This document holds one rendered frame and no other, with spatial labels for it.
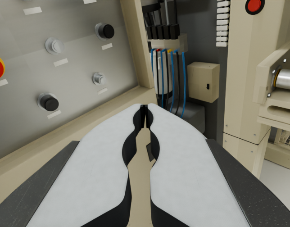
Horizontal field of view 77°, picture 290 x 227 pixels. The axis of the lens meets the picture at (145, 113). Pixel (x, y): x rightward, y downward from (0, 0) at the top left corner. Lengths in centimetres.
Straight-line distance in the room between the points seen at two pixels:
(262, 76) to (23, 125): 54
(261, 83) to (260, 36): 15
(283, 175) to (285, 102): 105
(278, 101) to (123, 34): 41
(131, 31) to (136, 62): 8
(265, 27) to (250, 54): 8
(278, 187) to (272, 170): 13
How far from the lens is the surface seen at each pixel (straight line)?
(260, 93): 52
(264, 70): 50
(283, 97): 55
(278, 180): 151
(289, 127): 57
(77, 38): 46
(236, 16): 62
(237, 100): 69
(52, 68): 44
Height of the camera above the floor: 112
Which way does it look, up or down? 31 degrees down
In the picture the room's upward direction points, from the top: 12 degrees counter-clockwise
